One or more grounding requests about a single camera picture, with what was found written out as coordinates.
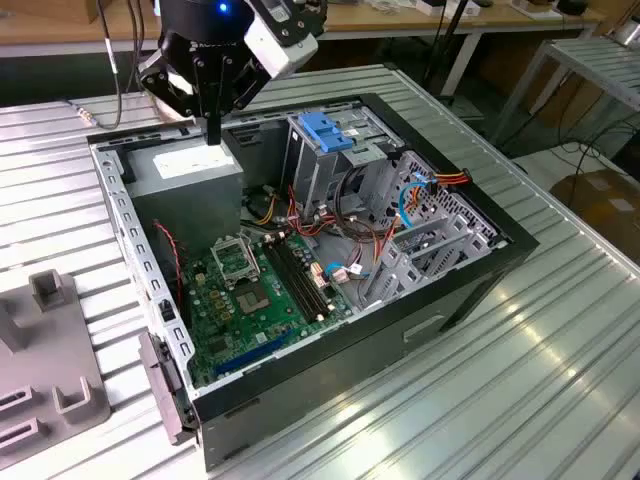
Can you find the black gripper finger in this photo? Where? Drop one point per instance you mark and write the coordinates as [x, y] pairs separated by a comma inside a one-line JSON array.
[[202, 90], [225, 85]]

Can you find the grey metal disk bay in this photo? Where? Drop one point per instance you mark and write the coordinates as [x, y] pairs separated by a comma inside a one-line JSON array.
[[450, 240]]

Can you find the blue plastic drive latch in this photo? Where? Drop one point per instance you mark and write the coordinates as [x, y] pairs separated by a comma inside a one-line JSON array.
[[320, 130]]

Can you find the grey power supply unit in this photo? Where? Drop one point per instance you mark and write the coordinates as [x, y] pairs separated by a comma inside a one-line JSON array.
[[185, 200]]

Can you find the grey metal drive cage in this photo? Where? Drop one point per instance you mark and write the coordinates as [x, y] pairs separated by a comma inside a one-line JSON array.
[[310, 175]]

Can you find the wooden desk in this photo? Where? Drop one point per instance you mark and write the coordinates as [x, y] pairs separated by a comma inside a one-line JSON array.
[[50, 30]]

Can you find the black RAM slot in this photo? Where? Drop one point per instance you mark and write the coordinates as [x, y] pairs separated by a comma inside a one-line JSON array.
[[294, 279], [300, 277], [288, 281], [306, 275]]

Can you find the CPU socket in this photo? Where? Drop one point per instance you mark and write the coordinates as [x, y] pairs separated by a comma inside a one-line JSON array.
[[252, 300]]

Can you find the white cardboard box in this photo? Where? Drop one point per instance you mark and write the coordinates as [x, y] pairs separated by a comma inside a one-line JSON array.
[[435, 7]]

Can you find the black tripod stand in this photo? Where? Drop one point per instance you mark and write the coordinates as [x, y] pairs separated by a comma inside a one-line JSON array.
[[449, 42]]

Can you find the green motherboard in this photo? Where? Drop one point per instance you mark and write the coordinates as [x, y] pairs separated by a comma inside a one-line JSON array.
[[240, 335]]

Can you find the blue expansion slot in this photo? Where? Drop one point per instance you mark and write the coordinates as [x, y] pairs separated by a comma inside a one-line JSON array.
[[250, 354]]

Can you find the grey case latch panel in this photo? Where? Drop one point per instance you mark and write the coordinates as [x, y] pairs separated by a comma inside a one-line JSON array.
[[160, 385]]

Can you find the grey parts rack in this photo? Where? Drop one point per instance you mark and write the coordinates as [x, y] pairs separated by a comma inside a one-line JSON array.
[[50, 350]]

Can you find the black open PC case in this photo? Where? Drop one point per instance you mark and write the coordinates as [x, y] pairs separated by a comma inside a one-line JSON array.
[[350, 370]]

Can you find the large cardboard box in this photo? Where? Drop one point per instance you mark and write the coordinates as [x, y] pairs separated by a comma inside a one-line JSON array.
[[610, 200]]

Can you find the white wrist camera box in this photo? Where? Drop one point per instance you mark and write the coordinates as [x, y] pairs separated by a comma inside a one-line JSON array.
[[270, 47]]

